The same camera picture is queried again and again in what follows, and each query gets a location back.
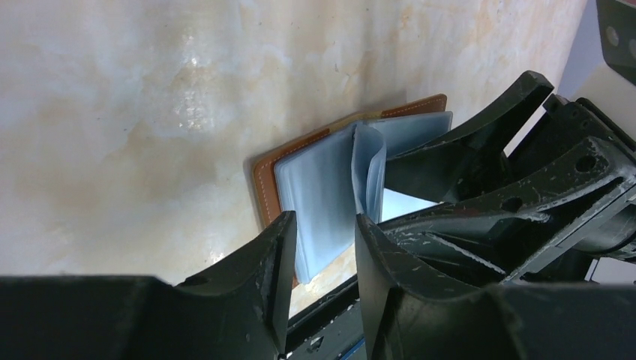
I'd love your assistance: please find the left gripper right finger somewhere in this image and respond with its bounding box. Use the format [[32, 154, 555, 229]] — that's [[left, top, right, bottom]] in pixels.
[[355, 214, 635, 359]]

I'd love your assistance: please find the brown leather card holder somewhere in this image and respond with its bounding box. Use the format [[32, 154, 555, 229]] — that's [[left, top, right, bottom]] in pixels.
[[251, 94, 452, 284]]

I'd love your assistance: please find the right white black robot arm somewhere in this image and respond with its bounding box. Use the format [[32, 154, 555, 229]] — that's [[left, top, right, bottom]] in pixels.
[[378, 1, 635, 287]]

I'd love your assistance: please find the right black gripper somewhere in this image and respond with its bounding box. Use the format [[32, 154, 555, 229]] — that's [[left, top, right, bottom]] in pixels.
[[381, 70, 635, 282]]

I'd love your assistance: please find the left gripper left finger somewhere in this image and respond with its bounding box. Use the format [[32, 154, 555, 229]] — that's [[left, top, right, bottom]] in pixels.
[[1, 211, 296, 359]]

